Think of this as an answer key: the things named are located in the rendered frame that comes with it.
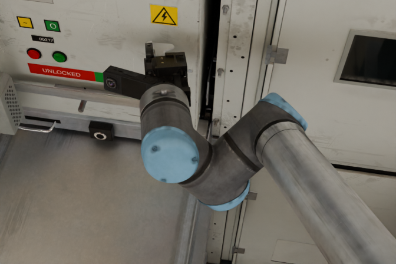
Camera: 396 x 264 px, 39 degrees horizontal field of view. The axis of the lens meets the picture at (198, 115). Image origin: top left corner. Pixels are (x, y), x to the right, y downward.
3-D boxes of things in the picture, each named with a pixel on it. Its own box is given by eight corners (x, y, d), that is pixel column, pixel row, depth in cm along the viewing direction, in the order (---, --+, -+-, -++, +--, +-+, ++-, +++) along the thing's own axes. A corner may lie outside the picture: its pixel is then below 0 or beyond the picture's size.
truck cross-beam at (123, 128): (204, 148, 146) (205, 135, 142) (5, 121, 150) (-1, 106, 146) (207, 133, 149) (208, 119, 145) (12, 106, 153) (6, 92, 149)
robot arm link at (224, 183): (268, 184, 99) (225, 147, 92) (220, 226, 101) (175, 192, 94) (249, 155, 107) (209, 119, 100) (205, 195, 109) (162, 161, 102)
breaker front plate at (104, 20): (194, 137, 143) (200, -10, 105) (12, 111, 147) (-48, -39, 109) (195, 132, 144) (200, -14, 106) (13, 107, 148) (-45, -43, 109)
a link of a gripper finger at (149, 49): (154, 56, 116) (157, 79, 110) (145, 56, 116) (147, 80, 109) (152, 36, 113) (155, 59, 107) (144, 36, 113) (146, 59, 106)
